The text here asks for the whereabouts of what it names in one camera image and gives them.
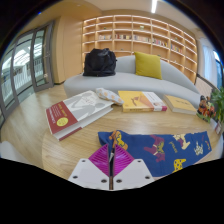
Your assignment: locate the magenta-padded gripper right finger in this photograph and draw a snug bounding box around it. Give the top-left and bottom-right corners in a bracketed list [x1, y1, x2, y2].
[111, 144, 156, 191]

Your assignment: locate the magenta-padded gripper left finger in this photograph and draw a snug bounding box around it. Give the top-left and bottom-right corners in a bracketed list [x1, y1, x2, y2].
[68, 143, 111, 191]

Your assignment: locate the blue printed towel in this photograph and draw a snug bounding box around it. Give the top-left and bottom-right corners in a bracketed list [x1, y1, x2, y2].
[97, 129, 213, 178]

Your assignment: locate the red and white book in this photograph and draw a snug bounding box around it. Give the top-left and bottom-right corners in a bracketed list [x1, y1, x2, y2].
[45, 89, 115, 142]

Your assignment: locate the yellow and orange book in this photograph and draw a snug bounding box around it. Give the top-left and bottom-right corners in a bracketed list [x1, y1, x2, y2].
[117, 90, 168, 113]

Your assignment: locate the white chair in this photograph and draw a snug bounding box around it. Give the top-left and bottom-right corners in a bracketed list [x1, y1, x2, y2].
[0, 140, 44, 168]

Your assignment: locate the small patterned pouch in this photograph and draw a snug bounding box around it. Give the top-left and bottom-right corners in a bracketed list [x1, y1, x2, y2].
[95, 87, 125, 107]

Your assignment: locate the plain yellow book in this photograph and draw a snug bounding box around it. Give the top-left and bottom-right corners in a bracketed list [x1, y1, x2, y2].
[163, 94, 198, 116]

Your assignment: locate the light grey sofa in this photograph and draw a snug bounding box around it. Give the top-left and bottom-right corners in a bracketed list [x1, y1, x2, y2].
[63, 54, 202, 108]

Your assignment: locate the three-figure figurine set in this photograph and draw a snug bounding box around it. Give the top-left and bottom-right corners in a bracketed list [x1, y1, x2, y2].
[196, 94, 217, 123]

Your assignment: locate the yellow cushion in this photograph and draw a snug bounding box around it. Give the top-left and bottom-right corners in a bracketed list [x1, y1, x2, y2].
[134, 51, 163, 80]

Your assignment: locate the green potted plant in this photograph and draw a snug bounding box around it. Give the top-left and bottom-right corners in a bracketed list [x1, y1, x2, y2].
[209, 85, 224, 125]

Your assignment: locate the black bag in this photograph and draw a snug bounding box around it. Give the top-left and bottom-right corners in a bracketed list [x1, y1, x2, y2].
[82, 48, 118, 78]

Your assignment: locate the glass double door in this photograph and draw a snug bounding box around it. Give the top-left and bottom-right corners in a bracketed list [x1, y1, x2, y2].
[0, 21, 56, 128]

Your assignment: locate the white curtain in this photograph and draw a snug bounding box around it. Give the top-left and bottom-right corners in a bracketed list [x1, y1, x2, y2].
[199, 36, 215, 88]

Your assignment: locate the dark-framed window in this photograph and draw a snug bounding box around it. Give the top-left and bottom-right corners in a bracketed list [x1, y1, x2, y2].
[213, 49, 224, 90]

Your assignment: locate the wooden shelf unit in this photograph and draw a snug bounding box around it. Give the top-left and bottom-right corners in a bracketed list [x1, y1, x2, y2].
[81, 14, 199, 84]

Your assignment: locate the long ceiling light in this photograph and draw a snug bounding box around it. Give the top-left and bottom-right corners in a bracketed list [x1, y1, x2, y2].
[150, 0, 159, 14]

